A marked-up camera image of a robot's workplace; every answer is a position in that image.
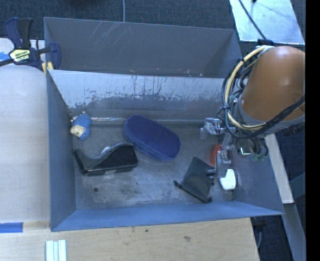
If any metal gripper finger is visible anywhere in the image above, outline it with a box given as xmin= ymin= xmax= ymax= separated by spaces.
xmin=215 ymin=149 xmax=233 ymax=179
xmin=199 ymin=117 xmax=223 ymax=140

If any orange round object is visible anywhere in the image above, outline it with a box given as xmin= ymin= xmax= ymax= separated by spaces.
xmin=210 ymin=143 xmax=222 ymax=166

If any white rounded plastic object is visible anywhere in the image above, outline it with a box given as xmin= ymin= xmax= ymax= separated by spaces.
xmin=219 ymin=169 xmax=239 ymax=191

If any black flat plastic piece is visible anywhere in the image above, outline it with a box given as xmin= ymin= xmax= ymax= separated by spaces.
xmin=173 ymin=156 xmax=216 ymax=204

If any dark blue glasses case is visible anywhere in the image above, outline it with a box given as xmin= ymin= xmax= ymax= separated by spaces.
xmin=122 ymin=114 xmax=181 ymax=162

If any grey metal bin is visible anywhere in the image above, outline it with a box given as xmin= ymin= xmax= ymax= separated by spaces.
xmin=43 ymin=17 xmax=286 ymax=232

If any black tape dispenser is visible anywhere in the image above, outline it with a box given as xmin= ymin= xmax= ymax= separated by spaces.
xmin=73 ymin=142 xmax=139 ymax=177

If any blue toy animal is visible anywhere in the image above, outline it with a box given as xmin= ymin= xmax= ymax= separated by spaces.
xmin=69 ymin=112 xmax=93 ymax=141

